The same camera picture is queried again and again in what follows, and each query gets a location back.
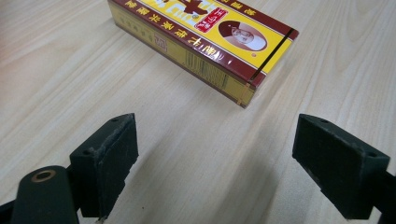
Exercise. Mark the yellow and red box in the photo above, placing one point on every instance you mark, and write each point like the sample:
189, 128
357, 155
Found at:
214, 34

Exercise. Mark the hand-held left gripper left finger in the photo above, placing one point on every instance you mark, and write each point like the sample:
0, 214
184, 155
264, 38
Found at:
102, 168

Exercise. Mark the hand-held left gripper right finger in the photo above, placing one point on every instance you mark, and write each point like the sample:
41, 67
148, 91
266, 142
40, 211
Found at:
339, 168

